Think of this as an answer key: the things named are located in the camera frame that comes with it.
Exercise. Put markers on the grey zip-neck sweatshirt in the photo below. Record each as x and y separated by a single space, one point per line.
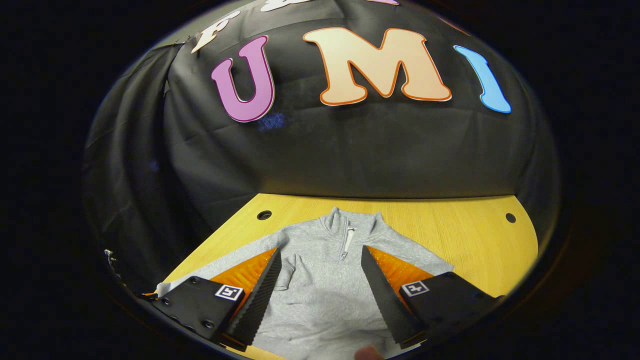
320 300

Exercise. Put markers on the black backdrop cloth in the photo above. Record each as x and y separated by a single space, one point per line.
350 150

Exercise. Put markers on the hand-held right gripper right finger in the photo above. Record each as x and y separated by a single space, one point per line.
387 305

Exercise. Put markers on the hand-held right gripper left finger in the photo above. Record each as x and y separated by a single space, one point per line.
255 310

